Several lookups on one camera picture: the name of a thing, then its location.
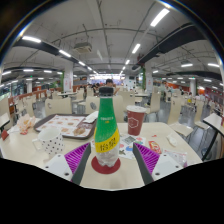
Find crumpled white tissue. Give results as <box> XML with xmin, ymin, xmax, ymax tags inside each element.
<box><xmin>166</xmin><ymin>132</ymin><xmax>180</xmax><ymax>148</ymax></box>

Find ceiling air conditioner unit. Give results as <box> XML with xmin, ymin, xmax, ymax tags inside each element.
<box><xmin>73</xmin><ymin>41</ymin><xmax>94</xmax><ymax>55</ymax></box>

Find white side table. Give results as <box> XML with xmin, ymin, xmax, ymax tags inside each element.
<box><xmin>0</xmin><ymin>112</ymin><xmax>11</xmax><ymax>134</ymax></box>

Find white neighbouring table black legs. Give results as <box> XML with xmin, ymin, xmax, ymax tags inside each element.
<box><xmin>201</xmin><ymin>112</ymin><xmax>224</xmax><ymax>162</ymax></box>

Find clear packet with pink print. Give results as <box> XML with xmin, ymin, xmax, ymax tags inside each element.
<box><xmin>163</xmin><ymin>148</ymin><xmax>189</xmax><ymax>168</ymax></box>

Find ceiling strip lights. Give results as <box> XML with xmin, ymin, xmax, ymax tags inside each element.
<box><xmin>0</xmin><ymin>7</ymin><xmax>224</xmax><ymax>91</ymax></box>

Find person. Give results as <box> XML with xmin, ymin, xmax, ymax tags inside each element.
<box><xmin>104</xmin><ymin>78</ymin><xmax>121</xmax><ymax>96</ymax></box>

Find tall red paper cup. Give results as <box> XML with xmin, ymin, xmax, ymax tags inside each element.
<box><xmin>125</xmin><ymin>105</ymin><xmax>148</xmax><ymax>137</ymax></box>

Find colourful printed leaflet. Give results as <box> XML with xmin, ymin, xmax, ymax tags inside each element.
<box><xmin>90</xmin><ymin>133</ymin><xmax>147</xmax><ymax>161</ymax></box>

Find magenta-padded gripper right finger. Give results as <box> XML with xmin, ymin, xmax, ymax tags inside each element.
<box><xmin>132</xmin><ymin>142</ymin><xmax>184</xmax><ymax>186</ymax></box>

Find red sauce packet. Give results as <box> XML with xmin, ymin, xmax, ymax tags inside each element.
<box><xmin>148</xmin><ymin>139</ymin><xmax>164</xmax><ymax>155</ymax></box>

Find beige dining chairs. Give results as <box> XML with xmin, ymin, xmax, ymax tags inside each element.
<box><xmin>0</xmin><ymin>89</ymin><xmax>224</xmax><ymax>134</ymax></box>

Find flat round red coaster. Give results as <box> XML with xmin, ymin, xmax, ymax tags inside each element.
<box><xmin>90</xmin><ymin>154</ymin><xmax>122</xmax><ymax>175</ymax></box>

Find dark tray with paper liner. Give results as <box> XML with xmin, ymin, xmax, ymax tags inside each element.
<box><xmin>33</xmin><ymin>113</ymin><xmax>99</xmax><ymax>141</ymax></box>

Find small red box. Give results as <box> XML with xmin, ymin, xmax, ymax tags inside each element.
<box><xmin>0</xmin><ymin>129</ymin><xmax>10</xmax><ymax>141</ymax></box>

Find white napkin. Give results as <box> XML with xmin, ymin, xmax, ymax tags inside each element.
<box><xmin>82</xmin><ymin>110</ymin><xmax>100</xmax><ymax>125</ymax></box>

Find green drink bottle yellow label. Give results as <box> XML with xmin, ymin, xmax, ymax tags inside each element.
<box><xmin>93</xmin><ymin>86</ymin><xmax>122</xmax><ymax>168</ymax></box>

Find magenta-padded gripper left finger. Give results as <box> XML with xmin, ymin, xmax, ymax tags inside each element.
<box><xmin>43</xmin><ymin>142</ymin><xmax>92</xmax><ymax>186</ymax></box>

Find white mug with black dots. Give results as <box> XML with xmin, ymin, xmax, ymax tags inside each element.
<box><xmin>32</xmin><ymin>126</ymin><xmax>66</xmax><ymax>156</ymax></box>

